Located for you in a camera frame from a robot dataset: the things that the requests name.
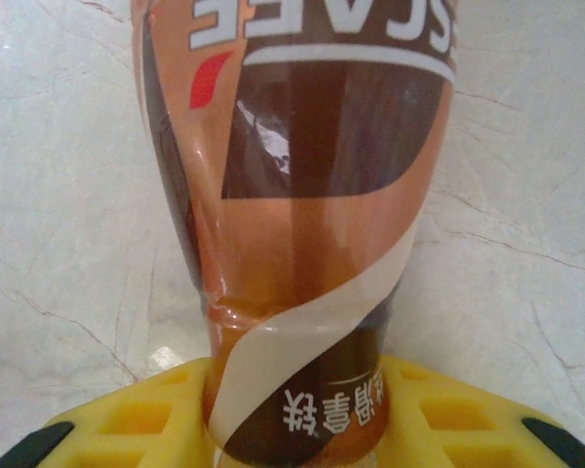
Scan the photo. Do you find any brown coffee drink bottle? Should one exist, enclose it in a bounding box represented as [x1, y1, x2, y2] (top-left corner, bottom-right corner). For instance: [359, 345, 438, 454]
[129, 0, 462, 468]

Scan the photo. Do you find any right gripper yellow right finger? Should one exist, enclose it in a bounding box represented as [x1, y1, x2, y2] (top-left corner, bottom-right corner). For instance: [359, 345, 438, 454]
[369, 357, 585, 468]

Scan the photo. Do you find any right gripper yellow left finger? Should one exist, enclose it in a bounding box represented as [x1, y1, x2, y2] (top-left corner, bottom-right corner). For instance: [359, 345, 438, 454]
[0, 357, 221, 468]

